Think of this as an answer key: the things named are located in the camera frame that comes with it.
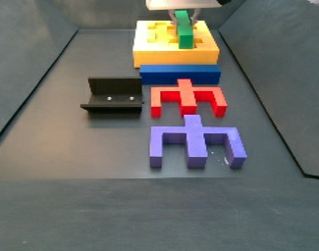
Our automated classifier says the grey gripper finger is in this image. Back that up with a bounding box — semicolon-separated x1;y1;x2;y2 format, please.
168;10;177;25
191;9;201;26

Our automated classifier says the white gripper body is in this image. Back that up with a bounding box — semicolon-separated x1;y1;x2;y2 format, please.
146;0;223;11

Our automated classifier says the green rectangular bar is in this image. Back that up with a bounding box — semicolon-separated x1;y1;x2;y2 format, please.
174;10;195;49

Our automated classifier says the yellow slotted board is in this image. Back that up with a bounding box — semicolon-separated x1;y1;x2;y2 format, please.
133;21;220;68

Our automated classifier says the blue rectangular bar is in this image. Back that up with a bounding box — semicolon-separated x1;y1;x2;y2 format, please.
140;65;223;85

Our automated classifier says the red comb-shaped block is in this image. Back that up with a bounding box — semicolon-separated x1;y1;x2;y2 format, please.
152;78;227;118

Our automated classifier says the purple comb-shaped block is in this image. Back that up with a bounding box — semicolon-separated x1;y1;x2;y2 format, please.
150;115;247;169

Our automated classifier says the black angle bracket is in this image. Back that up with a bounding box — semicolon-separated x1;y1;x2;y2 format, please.
81;76;144;114

